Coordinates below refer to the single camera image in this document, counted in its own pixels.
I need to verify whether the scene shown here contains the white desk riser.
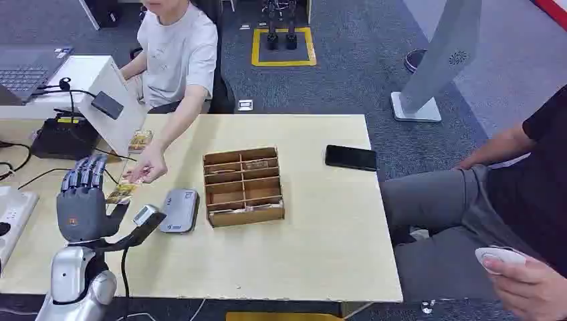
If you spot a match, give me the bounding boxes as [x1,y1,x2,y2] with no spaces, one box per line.
[0,55,150,156]

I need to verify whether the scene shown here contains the white remote control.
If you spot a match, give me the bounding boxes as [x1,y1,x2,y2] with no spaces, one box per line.
[474,246,528,276]

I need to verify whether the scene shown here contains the black box with yellow label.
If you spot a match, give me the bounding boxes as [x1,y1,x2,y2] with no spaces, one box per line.
[29,115,102,161]

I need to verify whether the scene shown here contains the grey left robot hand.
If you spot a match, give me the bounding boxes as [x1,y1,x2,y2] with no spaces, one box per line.
[56,155,130,244]

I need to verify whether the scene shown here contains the person in white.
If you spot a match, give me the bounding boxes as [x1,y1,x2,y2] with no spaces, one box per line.
[119,0,219,185]

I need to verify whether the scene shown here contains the person's hand holding remote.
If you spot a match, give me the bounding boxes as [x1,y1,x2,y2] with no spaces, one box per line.
[481,255,567,321]

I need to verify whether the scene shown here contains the yellow stool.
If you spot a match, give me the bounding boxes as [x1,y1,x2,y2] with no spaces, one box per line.
[225,312,345,321]

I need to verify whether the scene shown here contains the dark round base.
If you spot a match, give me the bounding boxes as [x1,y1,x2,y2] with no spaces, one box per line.
[403,48,429,74]

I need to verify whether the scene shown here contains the black robot legs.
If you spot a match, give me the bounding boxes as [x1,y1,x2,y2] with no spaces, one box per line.
[261,0,299,51]

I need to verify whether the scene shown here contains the wooden card box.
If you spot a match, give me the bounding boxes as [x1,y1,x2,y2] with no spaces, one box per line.
[202,146,286,229]

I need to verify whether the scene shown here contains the person in black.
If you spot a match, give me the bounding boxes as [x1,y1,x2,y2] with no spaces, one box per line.
[378,84,567,321]

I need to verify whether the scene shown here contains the person's hand offering card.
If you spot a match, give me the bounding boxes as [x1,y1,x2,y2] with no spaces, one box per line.
[123,142,168,185]

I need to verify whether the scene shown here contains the stack of cards in box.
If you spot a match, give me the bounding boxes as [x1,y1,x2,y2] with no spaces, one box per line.
[211,200,284,215]

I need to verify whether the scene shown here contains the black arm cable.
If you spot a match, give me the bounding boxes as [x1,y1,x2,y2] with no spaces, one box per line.
[119,247,132,321]

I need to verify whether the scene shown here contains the white power strip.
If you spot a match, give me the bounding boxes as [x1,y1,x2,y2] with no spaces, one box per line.
[0,185,40,269]

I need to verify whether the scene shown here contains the white floor stand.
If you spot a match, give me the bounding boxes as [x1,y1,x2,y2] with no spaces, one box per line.
[390,0,484,123]

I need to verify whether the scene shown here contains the black office chair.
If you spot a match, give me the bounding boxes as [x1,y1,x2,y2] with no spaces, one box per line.
[190,0,237,115]

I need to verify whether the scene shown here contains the black desk cable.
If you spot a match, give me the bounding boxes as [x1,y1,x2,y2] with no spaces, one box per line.
[0,140,33,182]

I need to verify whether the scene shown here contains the grey flat device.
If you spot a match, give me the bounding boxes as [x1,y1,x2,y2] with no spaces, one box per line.
[158,189,201,235]

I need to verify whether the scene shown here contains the grey laptop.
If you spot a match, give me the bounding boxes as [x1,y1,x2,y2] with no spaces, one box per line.
[0,44,76,107]

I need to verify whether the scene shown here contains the black smartphone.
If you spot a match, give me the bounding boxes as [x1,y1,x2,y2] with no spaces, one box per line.
[324,144,378,173]

